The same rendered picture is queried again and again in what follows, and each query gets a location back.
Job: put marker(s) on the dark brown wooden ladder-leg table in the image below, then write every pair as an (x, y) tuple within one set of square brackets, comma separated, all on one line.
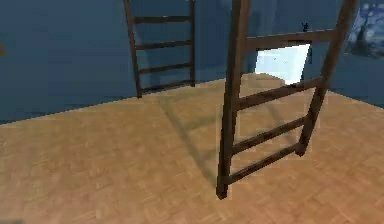
[(231, 100)]

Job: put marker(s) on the blue swirly framed wall picture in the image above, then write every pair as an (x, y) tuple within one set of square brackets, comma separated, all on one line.
[(366, 30)]

